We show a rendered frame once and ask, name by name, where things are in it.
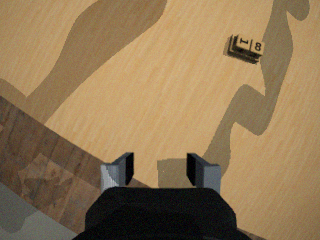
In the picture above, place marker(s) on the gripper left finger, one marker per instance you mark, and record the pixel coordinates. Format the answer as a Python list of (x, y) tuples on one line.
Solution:
[(118, 173)]

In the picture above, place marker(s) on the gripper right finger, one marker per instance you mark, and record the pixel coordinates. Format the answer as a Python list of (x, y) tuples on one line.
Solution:
[(202, 174)]

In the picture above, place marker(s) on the tan calendar cube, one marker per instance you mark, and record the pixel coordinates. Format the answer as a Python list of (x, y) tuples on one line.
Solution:
[(241, 43), (256, 48)]

